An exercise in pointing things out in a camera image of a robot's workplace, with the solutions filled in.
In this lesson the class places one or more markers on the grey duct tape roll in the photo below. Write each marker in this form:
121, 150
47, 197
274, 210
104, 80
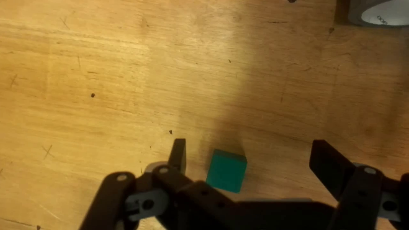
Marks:
355, 13

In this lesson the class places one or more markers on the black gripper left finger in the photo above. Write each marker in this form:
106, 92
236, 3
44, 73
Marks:
170, 200

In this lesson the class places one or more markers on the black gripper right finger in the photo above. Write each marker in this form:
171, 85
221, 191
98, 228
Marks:
361, 192

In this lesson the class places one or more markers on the green cube block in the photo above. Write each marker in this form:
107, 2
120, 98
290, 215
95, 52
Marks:
226, 172

